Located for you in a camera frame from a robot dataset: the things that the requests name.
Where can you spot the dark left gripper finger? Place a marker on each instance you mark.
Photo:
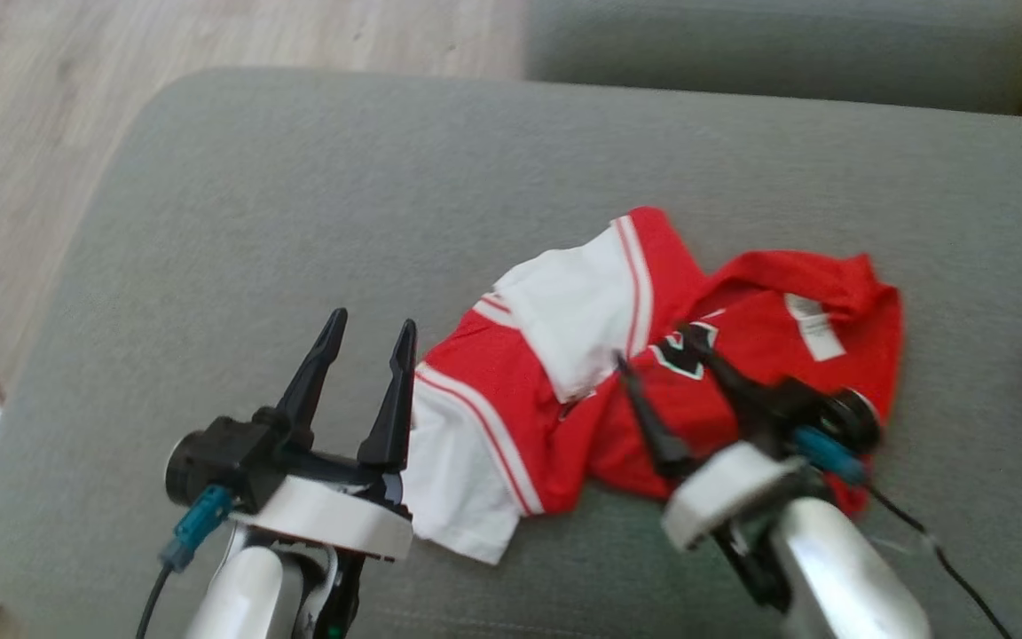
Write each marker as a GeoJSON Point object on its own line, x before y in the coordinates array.
{"type": "Point", "coordinates": [389, 399]}
{"type": "Point", "coordinates": [311, 382]}

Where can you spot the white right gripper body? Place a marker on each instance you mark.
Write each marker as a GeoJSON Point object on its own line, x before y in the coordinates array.
{"type": "Point", "coordinates": [724, 493]}

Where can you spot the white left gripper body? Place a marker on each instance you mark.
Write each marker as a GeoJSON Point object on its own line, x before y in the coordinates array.
{"type": "Point", "coordinates": [334, 510]}

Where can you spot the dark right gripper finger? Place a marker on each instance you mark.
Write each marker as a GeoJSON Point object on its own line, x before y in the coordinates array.
{"type": "Point", "coordinates": [657, 426]}
{"type": "Point", "coordinates": [737, 390]}

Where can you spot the red and white jersey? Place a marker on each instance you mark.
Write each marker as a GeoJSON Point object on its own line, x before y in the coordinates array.
{"type": "Point", "coordinates": [511, 399]}

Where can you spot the large grey sofa seat cushion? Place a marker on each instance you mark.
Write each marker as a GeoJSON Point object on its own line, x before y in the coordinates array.
{"type": "Point", "coordinates": [342, 195]}

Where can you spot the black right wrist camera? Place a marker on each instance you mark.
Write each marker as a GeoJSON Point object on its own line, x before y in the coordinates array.
{"type": "Point", "coordinates": [835, 413]}

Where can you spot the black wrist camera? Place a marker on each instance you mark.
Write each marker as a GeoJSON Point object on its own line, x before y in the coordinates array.
{"type": "Point", "coordinates": [209, 457]}
{"type": "Point", "coordinates": [835, 413]}

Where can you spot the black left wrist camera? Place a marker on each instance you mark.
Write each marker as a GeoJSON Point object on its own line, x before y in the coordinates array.
{"type": "Point", "coordinates": [209, 457]}

